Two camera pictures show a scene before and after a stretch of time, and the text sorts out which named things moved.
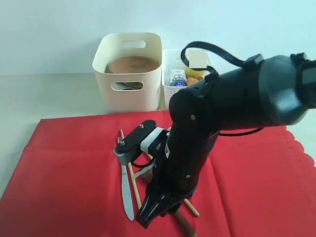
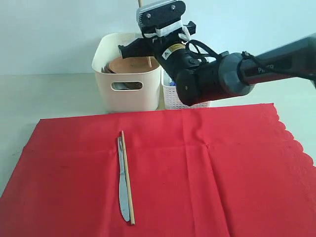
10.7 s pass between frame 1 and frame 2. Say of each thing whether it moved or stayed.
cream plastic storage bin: stayed
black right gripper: moved
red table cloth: stayed
